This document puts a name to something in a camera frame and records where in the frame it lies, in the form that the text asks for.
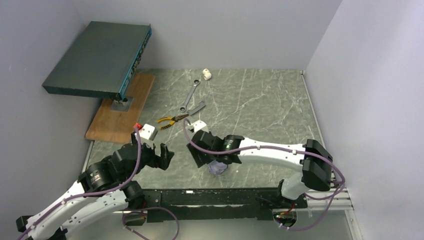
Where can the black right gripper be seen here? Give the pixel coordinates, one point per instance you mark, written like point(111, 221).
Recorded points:
point(200, 149)

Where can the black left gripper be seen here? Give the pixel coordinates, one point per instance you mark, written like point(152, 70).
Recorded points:
point(154, 156)

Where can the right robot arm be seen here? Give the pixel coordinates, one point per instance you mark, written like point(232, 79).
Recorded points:
point(310, 161)

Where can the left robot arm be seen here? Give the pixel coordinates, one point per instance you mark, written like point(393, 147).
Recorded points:
point(105, 187)

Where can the grey flat metal piece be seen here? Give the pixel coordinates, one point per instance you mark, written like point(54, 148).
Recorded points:
point(198, 108)

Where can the wooden board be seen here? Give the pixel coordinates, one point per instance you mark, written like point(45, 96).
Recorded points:
point(113, 123)

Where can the silver combination wrench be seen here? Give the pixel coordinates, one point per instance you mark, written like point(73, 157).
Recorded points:
point(183, 107)

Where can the white plastic pipe fitting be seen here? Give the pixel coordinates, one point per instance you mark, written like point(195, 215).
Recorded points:
point(207, 75)

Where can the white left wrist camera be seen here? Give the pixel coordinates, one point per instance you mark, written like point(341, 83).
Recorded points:
point(146, 132)

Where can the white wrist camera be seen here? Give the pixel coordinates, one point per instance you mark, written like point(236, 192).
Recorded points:
point(146, 132)
point(198, 125)

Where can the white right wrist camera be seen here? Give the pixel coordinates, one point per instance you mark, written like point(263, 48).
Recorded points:
point(198, 125)

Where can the yellow handled pliers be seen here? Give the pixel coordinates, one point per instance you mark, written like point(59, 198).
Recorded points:
point(172, 120)

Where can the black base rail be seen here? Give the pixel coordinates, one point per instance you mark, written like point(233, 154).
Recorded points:
point(214, 203)

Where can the grey metal stand bracket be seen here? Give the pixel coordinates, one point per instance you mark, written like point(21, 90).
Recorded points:
point(122, 105)

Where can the dark teal network switch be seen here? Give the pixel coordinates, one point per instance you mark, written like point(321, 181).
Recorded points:
point(101, 62)

